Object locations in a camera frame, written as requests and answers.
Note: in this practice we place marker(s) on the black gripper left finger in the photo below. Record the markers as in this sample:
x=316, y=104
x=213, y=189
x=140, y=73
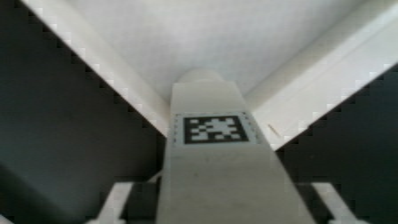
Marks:
x=111, y=212

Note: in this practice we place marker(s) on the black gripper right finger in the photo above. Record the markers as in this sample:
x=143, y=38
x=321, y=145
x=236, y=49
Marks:
x=344, y=216

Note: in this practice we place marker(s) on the white desk top tray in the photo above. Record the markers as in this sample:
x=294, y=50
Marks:
x=301, y=49

